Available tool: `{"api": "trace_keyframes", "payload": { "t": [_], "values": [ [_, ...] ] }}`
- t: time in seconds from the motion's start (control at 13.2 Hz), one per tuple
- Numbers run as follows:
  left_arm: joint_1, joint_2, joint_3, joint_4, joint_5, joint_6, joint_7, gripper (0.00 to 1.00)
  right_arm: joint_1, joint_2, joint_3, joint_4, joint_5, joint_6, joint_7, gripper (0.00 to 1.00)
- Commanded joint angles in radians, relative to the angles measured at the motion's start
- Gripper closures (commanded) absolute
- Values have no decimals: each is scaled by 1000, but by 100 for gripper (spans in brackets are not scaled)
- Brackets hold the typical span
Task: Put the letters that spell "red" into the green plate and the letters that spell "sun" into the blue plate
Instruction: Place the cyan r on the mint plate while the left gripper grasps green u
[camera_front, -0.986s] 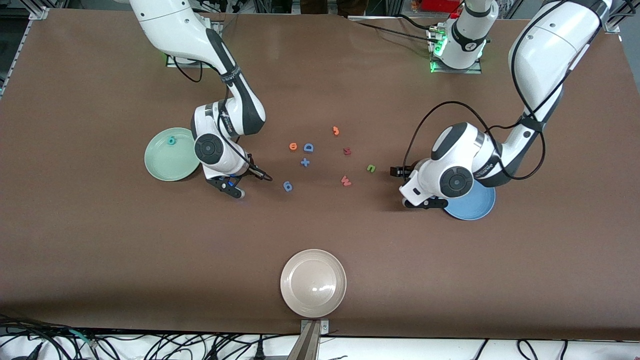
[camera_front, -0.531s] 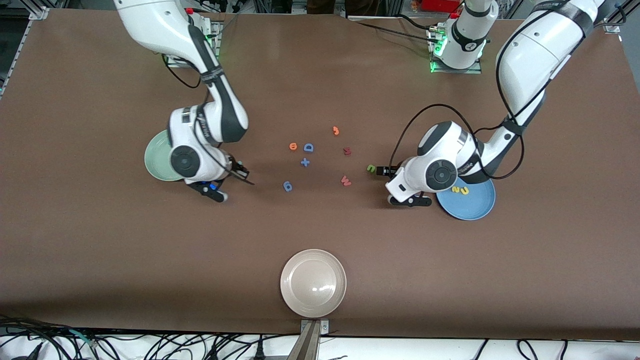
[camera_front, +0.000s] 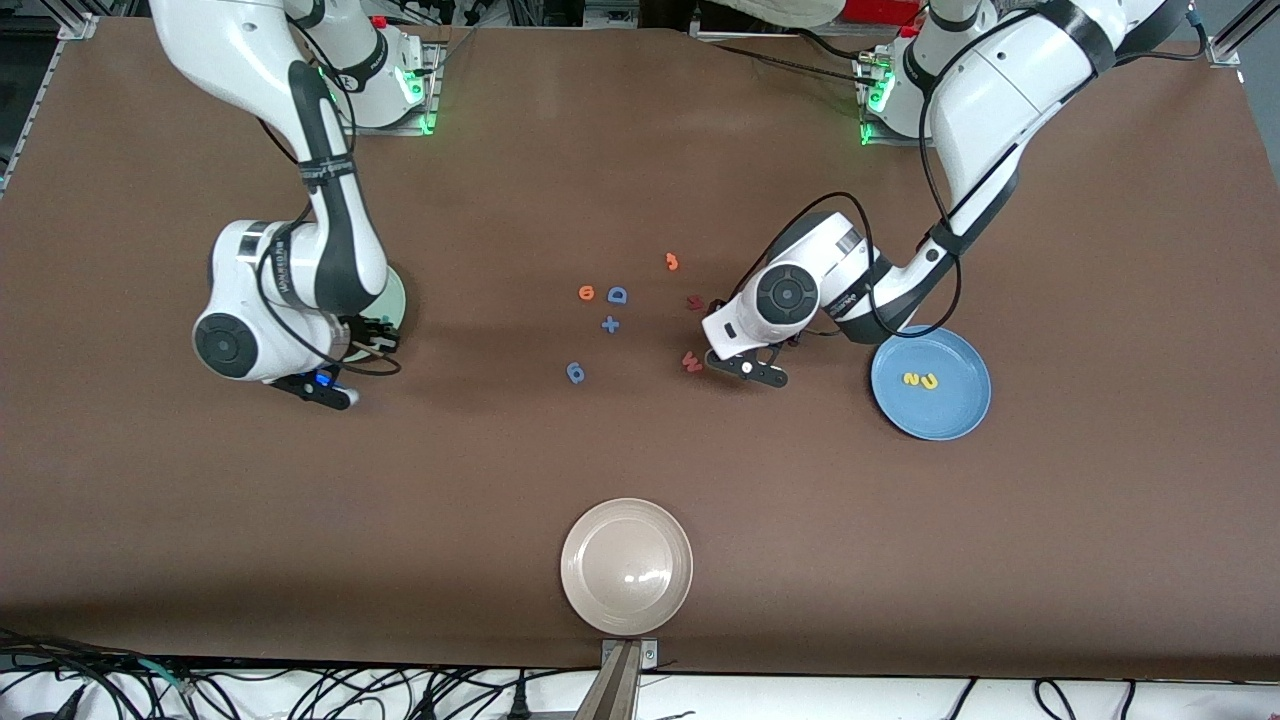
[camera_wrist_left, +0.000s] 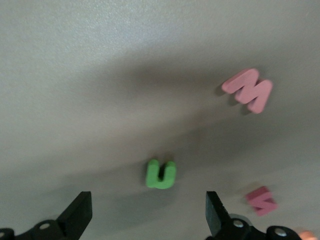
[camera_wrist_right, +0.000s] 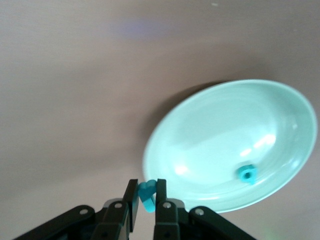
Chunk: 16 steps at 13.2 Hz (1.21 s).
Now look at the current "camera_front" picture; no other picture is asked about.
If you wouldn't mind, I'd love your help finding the brown table cover sheet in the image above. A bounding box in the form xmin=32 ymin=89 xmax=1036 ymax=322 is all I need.
xmin=0 ymin=20 xmax=1280 ymax=683

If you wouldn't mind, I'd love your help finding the beige plate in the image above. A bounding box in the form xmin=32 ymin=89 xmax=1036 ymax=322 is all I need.
xmin=560 ymin=498 xmax=694 ymax=637

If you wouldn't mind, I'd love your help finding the blue plate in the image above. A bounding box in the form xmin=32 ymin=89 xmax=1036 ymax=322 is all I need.
xmin=870 ymin=325 xmax=993 ymax=442

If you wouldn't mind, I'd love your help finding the red box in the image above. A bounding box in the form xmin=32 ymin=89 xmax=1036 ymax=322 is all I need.
xmin=845 ymin=0 xmax=921 ymax=26

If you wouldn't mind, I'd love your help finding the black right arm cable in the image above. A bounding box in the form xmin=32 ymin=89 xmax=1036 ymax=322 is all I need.
xmin=255 ymin=60 xmax=403 ymax=378

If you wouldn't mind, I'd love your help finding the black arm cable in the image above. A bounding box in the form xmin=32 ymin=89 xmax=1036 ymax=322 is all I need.
xmin=738 ymin=60 xmax=1021 ymax=343
xmin=255 ymin=60 xmax=403 ymax=378

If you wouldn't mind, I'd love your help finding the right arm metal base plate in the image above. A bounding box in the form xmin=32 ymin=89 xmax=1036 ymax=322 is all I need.
xmin=333 ymin=40 xmax=446 ymax=136

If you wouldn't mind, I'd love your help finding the teal connector cable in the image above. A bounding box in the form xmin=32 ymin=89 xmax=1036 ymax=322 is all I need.
xmin=135 ymin=655 xmax=196 ymax=698

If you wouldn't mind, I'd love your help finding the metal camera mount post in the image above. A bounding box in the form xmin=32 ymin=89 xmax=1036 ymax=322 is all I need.
xmin=575 ymin=638 xmax=661 ymax=720

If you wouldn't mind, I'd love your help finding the aluminium frame rail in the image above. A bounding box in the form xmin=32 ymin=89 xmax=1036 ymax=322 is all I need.
xmin=0 ymin=15 xmax=96 ymax=196
xmin=1205 ymin=0 xmax=1280 ymax=69

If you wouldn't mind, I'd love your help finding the black cable on table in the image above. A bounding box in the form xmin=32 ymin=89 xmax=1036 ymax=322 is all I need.
xmin=700 ymin=28 xmax=881 ymax=91

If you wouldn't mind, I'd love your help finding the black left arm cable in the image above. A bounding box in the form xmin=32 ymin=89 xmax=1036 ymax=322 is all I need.
xmin=738 ymin=60 xmax=1021 ymax=343

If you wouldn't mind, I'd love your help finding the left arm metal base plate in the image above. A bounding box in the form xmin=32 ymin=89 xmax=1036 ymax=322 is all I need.
xmin=858 ymin=50 xmax=966 ymax=149

